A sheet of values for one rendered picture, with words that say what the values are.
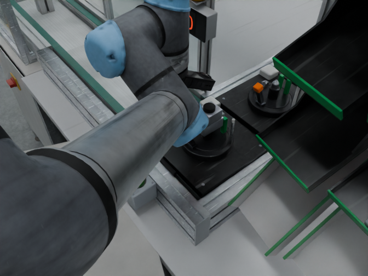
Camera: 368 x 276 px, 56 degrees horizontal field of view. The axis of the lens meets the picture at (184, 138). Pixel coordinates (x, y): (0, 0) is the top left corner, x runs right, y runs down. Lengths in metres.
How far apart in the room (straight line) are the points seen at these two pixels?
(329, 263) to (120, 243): 0.47
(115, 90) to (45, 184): 0.99
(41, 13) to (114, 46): 1.23
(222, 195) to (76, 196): 0.64
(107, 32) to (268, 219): 0.48
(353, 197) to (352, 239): 0.14
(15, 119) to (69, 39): 1.26
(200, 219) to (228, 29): 1.02
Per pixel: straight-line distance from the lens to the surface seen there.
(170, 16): 0.58
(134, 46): 0.53
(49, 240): 0.21
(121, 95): 1.17
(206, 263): 0.86
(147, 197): 0.87
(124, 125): 0.35
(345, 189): 0.60
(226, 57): 1.43
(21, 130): 2.55
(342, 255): 0.72
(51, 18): 1.67
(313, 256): 0.74
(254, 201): 0.77
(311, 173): 0.60
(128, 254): 0.88
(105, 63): 0.53
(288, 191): 0.74
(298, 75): 0.49
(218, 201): 0.82
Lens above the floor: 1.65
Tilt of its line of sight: 47 degrees down
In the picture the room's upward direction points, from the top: straight up
